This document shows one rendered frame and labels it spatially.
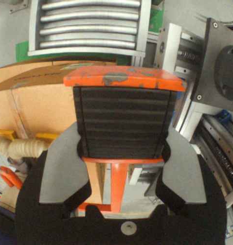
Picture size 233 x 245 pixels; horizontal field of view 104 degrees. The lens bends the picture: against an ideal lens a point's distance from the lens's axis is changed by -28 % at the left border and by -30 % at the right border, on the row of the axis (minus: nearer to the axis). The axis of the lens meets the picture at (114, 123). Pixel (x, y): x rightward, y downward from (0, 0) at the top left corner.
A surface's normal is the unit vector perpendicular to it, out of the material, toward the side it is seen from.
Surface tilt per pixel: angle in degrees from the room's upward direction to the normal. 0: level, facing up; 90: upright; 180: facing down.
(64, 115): 1
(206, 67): 0
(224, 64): 73
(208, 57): 0
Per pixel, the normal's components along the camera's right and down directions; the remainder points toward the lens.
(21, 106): -0.02, 0.55
